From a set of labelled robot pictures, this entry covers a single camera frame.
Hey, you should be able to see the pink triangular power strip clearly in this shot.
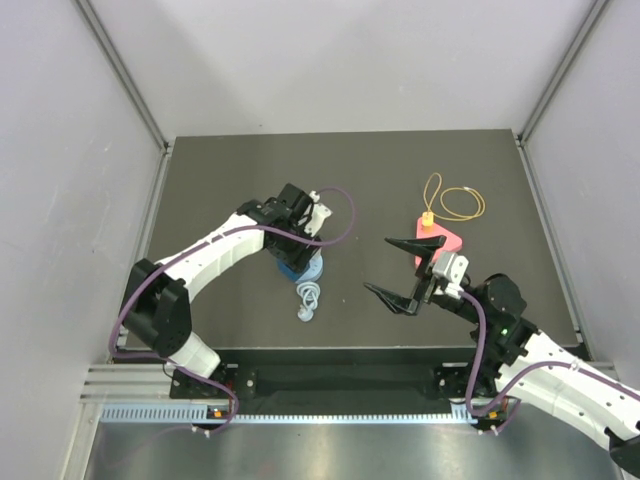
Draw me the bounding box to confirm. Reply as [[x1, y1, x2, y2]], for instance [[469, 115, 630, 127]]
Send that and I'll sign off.
[[413, 222, 464, 269]]

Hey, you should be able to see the slotted cable duct rail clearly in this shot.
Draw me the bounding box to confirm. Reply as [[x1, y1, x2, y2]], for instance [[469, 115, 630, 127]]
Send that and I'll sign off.
[[100, 403, 479, 425]]

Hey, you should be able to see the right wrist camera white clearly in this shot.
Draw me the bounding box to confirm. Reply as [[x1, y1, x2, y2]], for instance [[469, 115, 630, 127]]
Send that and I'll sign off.
[[431, 251, 469, 299]]

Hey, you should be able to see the light blue round power strip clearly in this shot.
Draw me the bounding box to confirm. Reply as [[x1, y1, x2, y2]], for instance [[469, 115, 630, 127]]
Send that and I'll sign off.
[[296, 255, 324, 322]]

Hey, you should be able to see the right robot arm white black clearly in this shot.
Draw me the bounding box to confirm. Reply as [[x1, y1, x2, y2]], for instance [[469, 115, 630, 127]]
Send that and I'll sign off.
[[366, 236, 639, 476]]

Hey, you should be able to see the yellow charger with cable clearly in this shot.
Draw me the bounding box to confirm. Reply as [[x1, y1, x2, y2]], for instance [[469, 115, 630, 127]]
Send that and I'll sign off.
[[420, 211, 434, 232]]

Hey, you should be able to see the yellow USB cable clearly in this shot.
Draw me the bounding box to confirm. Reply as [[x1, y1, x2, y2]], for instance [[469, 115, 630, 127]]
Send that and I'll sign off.
[[423, 172, 487, 222]]

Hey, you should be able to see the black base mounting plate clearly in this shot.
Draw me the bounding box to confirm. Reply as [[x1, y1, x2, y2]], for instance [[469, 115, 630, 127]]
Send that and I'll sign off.
[[169, 347, 501, 414]]

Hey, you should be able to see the blue cube plug adapter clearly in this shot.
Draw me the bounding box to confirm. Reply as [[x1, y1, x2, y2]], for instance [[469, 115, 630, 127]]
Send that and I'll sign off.
[[277, 261, 301, 283]]

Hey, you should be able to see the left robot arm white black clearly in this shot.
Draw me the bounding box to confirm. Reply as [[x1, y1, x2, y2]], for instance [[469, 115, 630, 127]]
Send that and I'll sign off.
[[118, 183, 332, 397]]

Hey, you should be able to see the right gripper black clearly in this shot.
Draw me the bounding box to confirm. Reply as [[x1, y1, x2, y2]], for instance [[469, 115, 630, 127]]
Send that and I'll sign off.
[[364, 235, 486, 325]]

